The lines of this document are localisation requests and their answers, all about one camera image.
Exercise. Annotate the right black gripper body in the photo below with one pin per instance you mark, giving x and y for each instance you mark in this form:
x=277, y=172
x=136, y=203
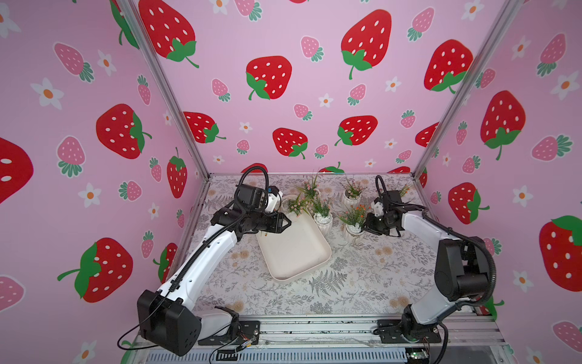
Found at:
x=377, y=223

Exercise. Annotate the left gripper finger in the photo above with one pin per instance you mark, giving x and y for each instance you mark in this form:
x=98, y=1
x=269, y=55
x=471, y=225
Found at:
x=279, y=230
x=283, y=219

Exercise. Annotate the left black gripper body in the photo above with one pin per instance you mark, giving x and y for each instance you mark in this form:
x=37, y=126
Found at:
x=262, y=222

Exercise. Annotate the pink flower plant pot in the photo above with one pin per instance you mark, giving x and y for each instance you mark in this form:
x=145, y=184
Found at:
x=299, y=205

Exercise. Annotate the orange pink flower potted plant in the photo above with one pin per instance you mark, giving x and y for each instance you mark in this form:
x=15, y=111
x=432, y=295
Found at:
x=354, y=219

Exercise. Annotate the white pot green plant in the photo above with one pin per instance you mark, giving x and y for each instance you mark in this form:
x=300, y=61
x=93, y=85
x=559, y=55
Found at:
x=322, y=215

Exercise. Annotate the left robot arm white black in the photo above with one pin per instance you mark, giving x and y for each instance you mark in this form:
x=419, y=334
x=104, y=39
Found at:
x=167, y=317

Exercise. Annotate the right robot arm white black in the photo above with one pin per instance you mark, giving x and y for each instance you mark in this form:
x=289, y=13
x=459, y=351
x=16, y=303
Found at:
x=464, y=273

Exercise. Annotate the white rectangular storage tray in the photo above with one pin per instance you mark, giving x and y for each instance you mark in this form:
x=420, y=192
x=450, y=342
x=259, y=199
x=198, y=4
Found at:
x=297, y=252

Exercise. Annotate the back right grass potted plant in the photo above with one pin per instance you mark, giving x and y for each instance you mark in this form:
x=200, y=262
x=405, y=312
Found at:
x=404, y=190

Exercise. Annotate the back left pink potted plant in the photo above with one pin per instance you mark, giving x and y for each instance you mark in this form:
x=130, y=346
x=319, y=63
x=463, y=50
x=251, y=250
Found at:
x=309, y=188

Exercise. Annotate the back centre potted plant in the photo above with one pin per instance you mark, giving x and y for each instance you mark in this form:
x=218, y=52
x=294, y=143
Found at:
x=352, y=194

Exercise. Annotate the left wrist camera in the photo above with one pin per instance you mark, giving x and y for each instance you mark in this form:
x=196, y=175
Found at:
x=248, y=198

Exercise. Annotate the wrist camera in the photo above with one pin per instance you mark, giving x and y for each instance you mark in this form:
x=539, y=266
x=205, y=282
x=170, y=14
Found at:
x=387, y=201
x=248, y=198

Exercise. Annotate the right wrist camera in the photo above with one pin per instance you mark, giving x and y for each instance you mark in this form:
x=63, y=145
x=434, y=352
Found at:
x=387, y=201

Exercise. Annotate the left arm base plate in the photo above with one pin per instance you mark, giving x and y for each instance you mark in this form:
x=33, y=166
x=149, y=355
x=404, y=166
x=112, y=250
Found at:
x=238, y=333

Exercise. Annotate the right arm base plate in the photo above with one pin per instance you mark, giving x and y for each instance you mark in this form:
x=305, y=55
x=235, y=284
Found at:
x=393, y=331

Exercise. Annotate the aluminium front rail frame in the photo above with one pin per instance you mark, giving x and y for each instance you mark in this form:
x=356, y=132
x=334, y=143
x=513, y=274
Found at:
x=345, y=339

